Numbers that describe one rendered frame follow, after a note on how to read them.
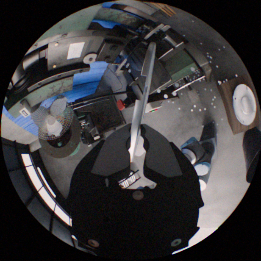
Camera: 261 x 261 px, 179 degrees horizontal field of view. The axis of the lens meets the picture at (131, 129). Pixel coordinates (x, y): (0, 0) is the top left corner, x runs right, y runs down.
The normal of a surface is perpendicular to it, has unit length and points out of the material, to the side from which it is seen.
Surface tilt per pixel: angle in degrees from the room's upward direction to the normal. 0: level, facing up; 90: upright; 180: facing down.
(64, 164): 90
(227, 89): 0
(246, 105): 0
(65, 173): 90
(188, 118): 0
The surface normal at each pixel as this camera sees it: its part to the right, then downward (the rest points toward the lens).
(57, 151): 0.55, -0.18
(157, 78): -0.73, 0.36
